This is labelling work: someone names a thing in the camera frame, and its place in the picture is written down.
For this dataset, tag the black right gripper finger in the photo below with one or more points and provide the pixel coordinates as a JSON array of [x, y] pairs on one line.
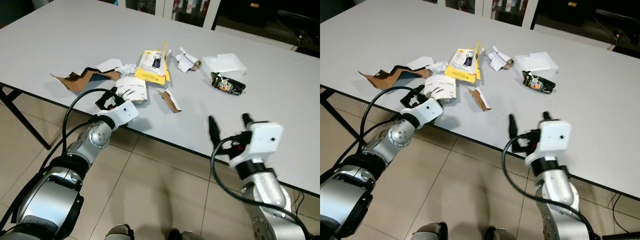
[[247, 119], [214, 132], [547, 116], [513, 130]]

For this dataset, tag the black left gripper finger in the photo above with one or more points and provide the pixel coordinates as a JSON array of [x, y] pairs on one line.
[[119, 95], [419, 93]]

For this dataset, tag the white printed paper packet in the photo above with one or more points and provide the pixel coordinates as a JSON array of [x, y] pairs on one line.
[[445, 86], [135, 87]]

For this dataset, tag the small torn brown cardboard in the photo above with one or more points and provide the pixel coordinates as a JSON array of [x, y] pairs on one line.
[[482, 101], [172, 103]]

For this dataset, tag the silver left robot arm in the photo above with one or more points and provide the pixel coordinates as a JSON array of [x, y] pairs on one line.
[[400, 137], [92, 140]]

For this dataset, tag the crumpled clear plastic wrap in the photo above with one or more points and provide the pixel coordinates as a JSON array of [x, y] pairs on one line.
[[127, 69], [437, 67]]

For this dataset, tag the white paper scrap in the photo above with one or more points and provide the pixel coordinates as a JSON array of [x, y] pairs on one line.
[[421, 62], [110, 65]]

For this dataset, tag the yellow product package card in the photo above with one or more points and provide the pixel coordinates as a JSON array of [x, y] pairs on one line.
[[455, 72], [145, 74]]

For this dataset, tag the large torn brown cardboard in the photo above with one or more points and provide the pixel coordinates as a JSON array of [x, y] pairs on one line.
[[382, 80], [75, 82]]

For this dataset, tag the dark green snack wrapper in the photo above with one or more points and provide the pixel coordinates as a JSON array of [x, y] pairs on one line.
[[539, 82], [227, 84]]

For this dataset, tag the clear plastic bag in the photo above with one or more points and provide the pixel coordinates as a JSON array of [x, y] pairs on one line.
[[537, 62], [225, 64]]

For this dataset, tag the crumpled white paper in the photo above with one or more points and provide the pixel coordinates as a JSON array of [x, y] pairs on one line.
[[498, 59], [186, 61]]

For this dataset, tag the robot right leg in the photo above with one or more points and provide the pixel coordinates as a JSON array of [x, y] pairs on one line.
[[500, 235], [187, 236]]

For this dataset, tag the robot leg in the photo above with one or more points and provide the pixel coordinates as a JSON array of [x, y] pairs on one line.
[[187, 236], [430, 232], [120, 234], [500, 235]]

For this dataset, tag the white glass door cabinet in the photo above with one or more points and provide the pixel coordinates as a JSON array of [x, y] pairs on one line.
[[165, 7], [485, 6]]

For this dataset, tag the robot left leg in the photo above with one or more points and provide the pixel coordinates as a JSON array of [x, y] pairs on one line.
[[430, 232], [120, 234]]

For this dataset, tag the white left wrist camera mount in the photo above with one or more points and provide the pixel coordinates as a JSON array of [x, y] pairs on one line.
[[427, 111], [122, 114]]

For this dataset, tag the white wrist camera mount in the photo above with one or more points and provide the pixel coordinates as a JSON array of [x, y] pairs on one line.
[[427, 111], [122, 114], [262, 140], [552, 137]]

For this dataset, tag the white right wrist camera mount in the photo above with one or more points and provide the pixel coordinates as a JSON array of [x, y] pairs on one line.
[[262, 140], [552, 137]]

